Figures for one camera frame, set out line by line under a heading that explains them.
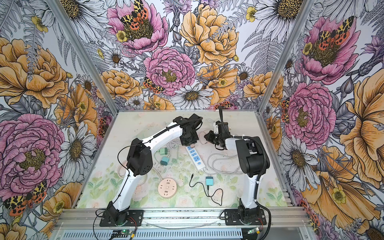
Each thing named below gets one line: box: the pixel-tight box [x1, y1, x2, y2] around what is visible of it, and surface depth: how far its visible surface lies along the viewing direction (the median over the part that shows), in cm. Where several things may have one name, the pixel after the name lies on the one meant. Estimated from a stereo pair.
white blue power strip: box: [185, 146, 206, 171], surface depth 94 cm
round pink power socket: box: [157, 177, 178, 199], surface depth 83 cm
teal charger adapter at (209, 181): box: [206, 176, 214, 186], surface depth 87 cm
